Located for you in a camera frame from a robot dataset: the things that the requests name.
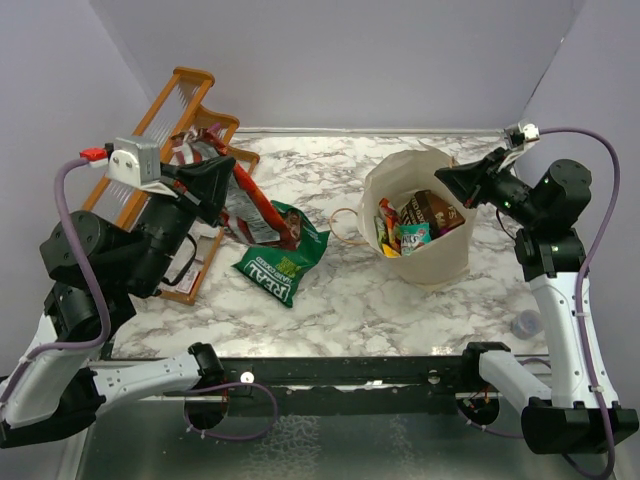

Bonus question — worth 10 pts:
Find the small plastic cup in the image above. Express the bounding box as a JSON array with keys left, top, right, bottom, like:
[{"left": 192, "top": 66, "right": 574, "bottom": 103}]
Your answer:
[{"left": 511, "top": 310, "right": 544, "bottom": 340}]

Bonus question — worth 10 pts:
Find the red chips bag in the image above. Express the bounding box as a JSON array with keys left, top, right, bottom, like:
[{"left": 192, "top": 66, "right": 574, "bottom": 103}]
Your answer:
[{"left": 171, "top": 127, "right": 300, "bottom": 251}]

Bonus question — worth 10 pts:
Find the yellow snack packet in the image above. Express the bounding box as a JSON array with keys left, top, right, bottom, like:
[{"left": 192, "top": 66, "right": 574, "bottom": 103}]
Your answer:
[{"left": 374, "top": 198, "right": 401, "bottom": 258}]

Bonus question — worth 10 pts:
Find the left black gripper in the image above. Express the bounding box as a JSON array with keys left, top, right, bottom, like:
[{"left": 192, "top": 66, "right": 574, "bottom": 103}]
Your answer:
[{"left": 130, "top": 155, "right": 241, "bottom": 294}]

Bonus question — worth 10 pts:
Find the red white small box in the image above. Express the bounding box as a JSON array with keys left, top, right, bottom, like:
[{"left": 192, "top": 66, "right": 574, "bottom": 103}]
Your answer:
[{"left": 167, "top": 261, "right": 202, "bottom": 295}]

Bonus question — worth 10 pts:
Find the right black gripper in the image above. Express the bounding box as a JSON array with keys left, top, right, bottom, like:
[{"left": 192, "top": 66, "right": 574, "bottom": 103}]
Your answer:
[{"left": 436, "top": 146, "right": 544, "bottom": 227}]

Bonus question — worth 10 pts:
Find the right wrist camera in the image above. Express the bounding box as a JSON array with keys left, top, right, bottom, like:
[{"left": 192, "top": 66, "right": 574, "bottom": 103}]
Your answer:
[{"left": 500, "top": 120, "right": 540, "bottom": 170}]

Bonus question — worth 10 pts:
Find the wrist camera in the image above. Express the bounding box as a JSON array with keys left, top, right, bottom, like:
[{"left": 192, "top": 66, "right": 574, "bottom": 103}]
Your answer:
[
  {"left": 80, "top": 136, "right": 177, "bottom": 198},
  {"left": 500, "top": 120, "right": 540, "bottom": 170}
]

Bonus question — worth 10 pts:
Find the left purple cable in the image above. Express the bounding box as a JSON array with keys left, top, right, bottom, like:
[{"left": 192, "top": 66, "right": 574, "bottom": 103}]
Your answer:
[{"left": 0, "top": 157, "right": 114, "bottom": 406}]

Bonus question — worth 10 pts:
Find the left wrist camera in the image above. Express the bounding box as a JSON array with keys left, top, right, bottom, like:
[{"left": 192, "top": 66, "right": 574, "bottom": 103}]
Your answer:
[{"left": 80, "top": 136, "right": 177, "bottom": 198}]

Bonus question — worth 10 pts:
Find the brown snack packet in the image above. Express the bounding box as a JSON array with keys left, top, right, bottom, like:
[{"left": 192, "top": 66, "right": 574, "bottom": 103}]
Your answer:
[{"left": 400, "top": 190, "right": 465, "bottom": 239}]

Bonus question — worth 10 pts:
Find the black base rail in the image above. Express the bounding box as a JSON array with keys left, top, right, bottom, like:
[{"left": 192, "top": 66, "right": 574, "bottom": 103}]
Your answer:
[{"left": 164, "top": 349, "right": 506, "bottom": 417}]

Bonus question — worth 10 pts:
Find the grey metal box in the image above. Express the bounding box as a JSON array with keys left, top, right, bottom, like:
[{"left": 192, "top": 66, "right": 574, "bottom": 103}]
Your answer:
[{"left": 196, "top": 235, "right": 215, "bottom": 263}]

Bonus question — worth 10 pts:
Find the orange wooden rack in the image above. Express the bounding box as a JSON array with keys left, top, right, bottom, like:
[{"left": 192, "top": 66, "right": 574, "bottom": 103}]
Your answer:
[{"left": 79, "top": 66, "right": 261, "bottom": 306}]

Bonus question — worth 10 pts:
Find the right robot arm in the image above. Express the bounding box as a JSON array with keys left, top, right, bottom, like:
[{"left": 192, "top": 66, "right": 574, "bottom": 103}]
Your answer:
[{"left": 435, "top": 148, "right": 639, "bottom": 454}]

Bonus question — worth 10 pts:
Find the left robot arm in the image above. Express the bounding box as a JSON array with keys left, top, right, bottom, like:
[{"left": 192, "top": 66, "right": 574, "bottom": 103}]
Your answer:
[{"left": 1, "top": 156, "right": 236, "bottom": 448}]

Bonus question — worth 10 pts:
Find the green chips bag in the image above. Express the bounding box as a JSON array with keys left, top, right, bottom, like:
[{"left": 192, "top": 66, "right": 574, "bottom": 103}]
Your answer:
[{"left": 233, "top": 200, "right": 330, "bottom": 308}]

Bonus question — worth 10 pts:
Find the teal snack packet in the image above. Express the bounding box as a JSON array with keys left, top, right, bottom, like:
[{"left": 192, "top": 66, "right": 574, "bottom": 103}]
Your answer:
[{"left": 400, "top": 223, "right": 431, "bottom": 256}]

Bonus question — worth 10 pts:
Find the white paper bag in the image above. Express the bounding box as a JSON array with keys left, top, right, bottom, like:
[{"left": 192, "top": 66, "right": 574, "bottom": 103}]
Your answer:
[{"left": 353, "top": 147, "right": 477, "bottom": 289}]

